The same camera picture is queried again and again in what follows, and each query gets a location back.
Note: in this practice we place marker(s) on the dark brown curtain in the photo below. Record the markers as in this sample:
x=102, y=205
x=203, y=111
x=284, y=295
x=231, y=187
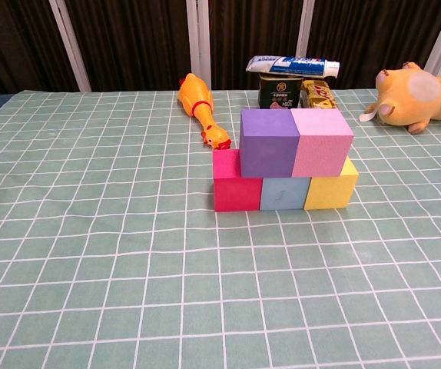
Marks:
x=136, y=38

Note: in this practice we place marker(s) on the red foam cube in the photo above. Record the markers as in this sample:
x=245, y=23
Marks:
x=236, y=196

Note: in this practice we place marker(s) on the dark luncheon meat tin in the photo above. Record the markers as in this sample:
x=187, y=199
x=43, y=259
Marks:
x=278, y=94

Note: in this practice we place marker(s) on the yellow rubber chicken toy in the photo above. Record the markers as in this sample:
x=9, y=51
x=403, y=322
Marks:
x=197, y=96

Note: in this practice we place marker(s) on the pink foam cube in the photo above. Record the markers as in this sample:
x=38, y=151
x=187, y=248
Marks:
x=320, y=155

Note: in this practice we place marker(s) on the purple foam cube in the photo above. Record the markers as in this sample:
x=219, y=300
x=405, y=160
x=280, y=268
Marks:
x=266, y=155

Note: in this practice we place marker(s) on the green checked tablecloth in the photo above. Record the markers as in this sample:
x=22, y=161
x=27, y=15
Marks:
x=220, y=288

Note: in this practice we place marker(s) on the light blue foam cube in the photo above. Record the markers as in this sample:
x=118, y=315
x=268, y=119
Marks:
x=284, y=194

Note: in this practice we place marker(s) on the white blue toothpaste tube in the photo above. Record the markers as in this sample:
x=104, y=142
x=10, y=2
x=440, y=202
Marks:
x=289, y=66

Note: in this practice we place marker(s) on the yellow foam cube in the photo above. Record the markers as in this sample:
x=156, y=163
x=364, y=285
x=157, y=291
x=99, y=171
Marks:
x=328, y=194

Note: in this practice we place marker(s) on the gold snack package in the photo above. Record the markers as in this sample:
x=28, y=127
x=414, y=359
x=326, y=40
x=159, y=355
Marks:
x=320, y=96

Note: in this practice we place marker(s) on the yellow plush animal toy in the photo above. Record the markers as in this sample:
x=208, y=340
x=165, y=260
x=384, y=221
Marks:
x=405, y=104

